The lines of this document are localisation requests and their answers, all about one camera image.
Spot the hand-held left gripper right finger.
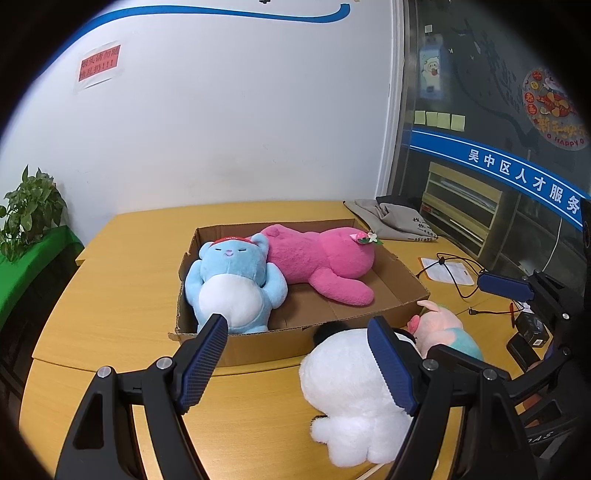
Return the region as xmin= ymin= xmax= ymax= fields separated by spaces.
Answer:
xmin=367 ymin=316 xmax=539 ymax=480

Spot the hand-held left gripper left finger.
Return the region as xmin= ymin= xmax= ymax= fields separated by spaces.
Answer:
xmin=55 ymin=314 xmax=229 ymax=480

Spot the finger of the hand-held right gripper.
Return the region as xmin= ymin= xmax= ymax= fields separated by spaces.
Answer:
xmin=508 ymin=357 xmax=566 ymax=416
xmin=477 ymin=272 xmax=578 ymax=324

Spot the white plush toy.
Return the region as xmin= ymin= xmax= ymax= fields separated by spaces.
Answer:
xmin=299 ymin=320 xmax=423 ymax=467

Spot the brown cardboard box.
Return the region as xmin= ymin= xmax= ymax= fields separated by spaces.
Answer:
xmin=167 ymin=219 xmax=431 ymax=367

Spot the pink and teal pig plush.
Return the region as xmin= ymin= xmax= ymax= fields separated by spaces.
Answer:
xmin=406 ymin=300 xmax=485 ymax=363

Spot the light blue bear plush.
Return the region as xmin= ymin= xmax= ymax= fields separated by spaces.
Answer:
xmin=184 ymin=233 xmax=289 ymax=335

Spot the hot pink plush toy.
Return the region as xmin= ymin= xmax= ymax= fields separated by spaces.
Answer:
xmin=256 ymin=224 xmax=380 ymax=308

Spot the flat black device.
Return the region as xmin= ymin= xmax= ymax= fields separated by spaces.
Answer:
xmin=506 ymin=333 xmax=539 ymax=372

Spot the white paper sheet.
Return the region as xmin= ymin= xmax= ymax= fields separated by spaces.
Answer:
xmin=419 ymin=256 xmax=481 ymax=283

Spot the black power adapter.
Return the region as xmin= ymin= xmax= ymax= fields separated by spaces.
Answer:
xmin=515 ymin=313 xmax=551 ymax=348

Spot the wooden shelf behind glass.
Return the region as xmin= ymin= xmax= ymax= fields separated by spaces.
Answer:
xmin=421 ymin=161 xmax=504 ymax=259

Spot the blue banner strip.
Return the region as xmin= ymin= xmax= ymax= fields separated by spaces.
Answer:
xmin=410 ymin=129 xmax=587 ymax=232

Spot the grey cloth bag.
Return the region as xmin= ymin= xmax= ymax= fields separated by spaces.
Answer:
xmin=344 ymin=196 xmax=441 ymax=241

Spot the round festive window sticker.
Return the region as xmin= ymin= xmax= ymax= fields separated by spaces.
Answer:
xmin=522 ymin=68 xmax=589 ymax=149

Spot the sheep cartoon poster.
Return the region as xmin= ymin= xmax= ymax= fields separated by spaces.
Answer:
xmin=418 ymin=37 xmax=447 ymax=100

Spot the large green potted plant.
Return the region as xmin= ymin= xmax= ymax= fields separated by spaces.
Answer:
xmin=0 ymin=165 xmax=68 ymax=263

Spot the black cable with plug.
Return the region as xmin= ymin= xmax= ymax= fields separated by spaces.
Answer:
xmin=468 ymin=307 xmax=525 ymax=318

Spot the black branched charging cable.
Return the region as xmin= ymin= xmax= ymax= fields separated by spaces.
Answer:
xmin=436 ymin=253 xmax=490 ymax=301

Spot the white door frame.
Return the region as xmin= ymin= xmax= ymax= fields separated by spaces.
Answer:
xmin=376 ymin=0 xmax=410 ymax=199

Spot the red wall sign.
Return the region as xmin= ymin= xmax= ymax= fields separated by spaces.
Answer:
xmin=76 ymin=42 xmax=124 ymax=93

